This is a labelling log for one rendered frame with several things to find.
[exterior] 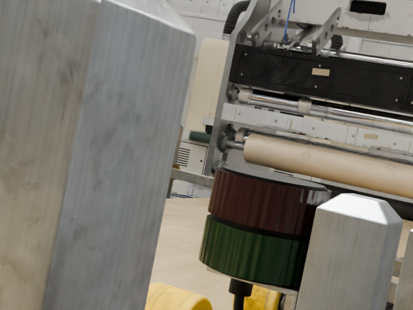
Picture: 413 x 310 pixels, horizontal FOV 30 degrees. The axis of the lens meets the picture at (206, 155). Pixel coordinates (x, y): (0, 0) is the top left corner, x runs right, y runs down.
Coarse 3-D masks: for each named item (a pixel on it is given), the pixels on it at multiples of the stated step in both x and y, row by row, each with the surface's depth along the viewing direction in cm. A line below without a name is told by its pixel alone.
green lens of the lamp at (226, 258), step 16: (208, 224) 38; (208, 240) 38; (224, 240) 37; (240, 240) 37; (256, 240) 37; (272, 240) 36; (288, 240) 37; (208, 256) 38; (224, 256) 37; (240, 256) 37; (256, 256) 37; (272, 256) 37; (288, 256) 37; (304, 256) 37; (224, 272) 37; (240, 272) 37; (256, 272) 37; (272, 272) 37; (288, 272) 37
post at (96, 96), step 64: (0, 0) 13; (64, 0) 13; (128, 0) 13; (0, 64) 13; (64, 64) 12; (128, 64) 13; (0, 128) 13; (64, 128) 12; (128, 128) 14; (0, 192) 13; (64, 192) 12; (128, 192) 14; (0, 256) 13; (64, 256) 13; (128, 256) 15
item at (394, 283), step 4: (392, 280) 115; (396, 280) 115; (392, 284) 113; (396, 284) 113; (392, 288) 113; (396, 288) 113; (388, 292) 113; (392, 292) 113; (388, 296) 113; (392, 296) 113; (388, 300) 113; (392, 300) 113
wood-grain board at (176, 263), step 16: (176, 208) 196; (192, 208) 203; (176, 224) 169; (192, 224) 174; (160, 240) 145; (176, 240) 148; (192, 240) 152; (400, 240) 221; (160, 256) 130; (176, 256) 132; (192, 256) 135; (400, 256) 188; (160, 272) 117; (176, 272) 119; (192, 272) 122; (208, 272) 124; (192, 288) 111; (208, 288) 113; (224, 288) 115; (224, 304) 105
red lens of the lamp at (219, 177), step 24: (216, 168) 39; (216, 192) 38; (240, 192) 37; (264, 192) 36; (288, 192) 36; (312, 192) 37; (240, 216) 37; (264, 216) 36; (288, 216) 36; (312, 216) 37
